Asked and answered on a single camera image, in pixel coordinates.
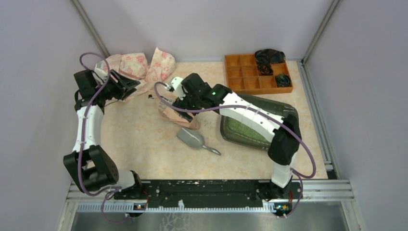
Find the dark tangled cords bundle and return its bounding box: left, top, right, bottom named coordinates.
left=254, top=49, right=287, bottom=77

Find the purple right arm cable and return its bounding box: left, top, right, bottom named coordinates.
left=153, top=81, right=317, bottom=218

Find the dark grey litter box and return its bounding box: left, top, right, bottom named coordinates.
left=220, top=93, right=298, bottom=151

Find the small dark coiled cord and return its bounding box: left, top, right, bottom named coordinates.
left=275, top=73, right=292, bottom=88

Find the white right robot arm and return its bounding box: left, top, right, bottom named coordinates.
left=169, top=73, right=301, bottom=198

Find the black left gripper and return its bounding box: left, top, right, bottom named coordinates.
left=95, top=69, right=140, bottom=101

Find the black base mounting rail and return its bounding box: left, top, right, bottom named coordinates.
left=113, top=179, right=304, bottom=209

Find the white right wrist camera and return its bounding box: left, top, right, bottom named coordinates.
left=167, top=77, right=186, bottom=100

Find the pink cat litter bag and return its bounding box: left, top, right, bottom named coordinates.
left=149, top=90, right=201, bottom=129

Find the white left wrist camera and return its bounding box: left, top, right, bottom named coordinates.
left=93, top=62, right=107, bottom=84

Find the orange divided organizer tray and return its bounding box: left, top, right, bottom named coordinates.
left=224, top=54, right=293, bottom=95

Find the floral pink cloth bag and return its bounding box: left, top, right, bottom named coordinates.
left=106, top=48, right=176, bottom=102

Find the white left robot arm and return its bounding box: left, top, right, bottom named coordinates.
left=63, top=70, right=144, bottom=199

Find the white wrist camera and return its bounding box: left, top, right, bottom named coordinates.
left=167, top=77, right=186, bottom=100
left=93, top=62, right=107, bottom=84

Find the green cat litter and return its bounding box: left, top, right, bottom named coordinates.
left=225, top=117, right=268, bottom=143

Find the silver metal scoop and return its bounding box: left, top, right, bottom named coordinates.
left=176, top=128, right=221, bottom=156

